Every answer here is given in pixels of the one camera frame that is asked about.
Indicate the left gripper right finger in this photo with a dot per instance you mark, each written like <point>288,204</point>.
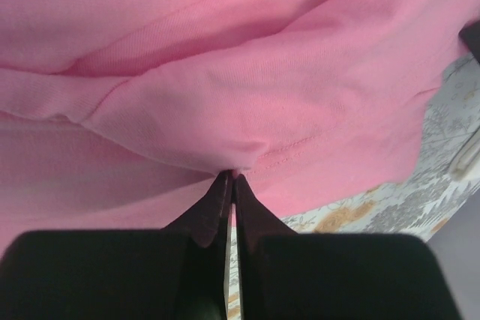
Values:
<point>287,275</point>

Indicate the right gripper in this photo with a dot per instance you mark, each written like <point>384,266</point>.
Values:
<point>470,37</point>

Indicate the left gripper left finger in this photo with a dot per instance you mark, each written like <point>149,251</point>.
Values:
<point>177,272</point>

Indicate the pink t shirt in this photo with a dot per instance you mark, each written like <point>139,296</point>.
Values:
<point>115,113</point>

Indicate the floral table cloth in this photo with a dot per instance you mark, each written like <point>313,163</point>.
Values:
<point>426,201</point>

